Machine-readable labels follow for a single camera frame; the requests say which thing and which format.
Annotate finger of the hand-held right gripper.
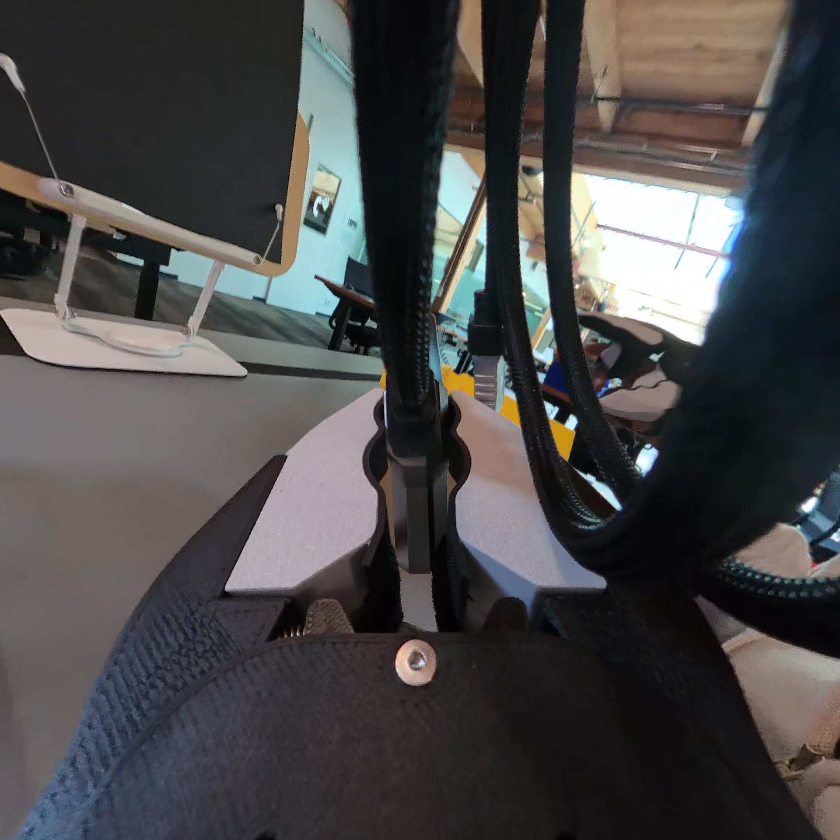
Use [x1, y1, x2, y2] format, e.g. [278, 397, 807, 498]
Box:
[592, 320, 665, 370]
[599, 379, 681, 422]

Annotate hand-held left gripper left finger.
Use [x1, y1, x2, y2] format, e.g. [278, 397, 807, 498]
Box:
[224, 390, 404, 630]

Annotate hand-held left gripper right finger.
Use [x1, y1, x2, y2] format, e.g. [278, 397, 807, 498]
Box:
[437, 392, 609, 630]

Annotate yellow plastic bin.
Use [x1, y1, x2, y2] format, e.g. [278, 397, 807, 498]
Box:
[379, 364, 577, 462]

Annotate dark desk mat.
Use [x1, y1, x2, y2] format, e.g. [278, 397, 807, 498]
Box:
[0, 315, 383, 383]

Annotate grey desk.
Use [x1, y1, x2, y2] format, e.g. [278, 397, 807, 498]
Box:
[0, 354, 395, 840]

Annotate wooden desk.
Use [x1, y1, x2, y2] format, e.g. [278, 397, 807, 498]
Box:
[314, 274, 382, 352]
[0, 161, 175, 322]

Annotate framed wall picture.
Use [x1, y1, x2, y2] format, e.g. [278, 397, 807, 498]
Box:
[303, 162, 343, 236]

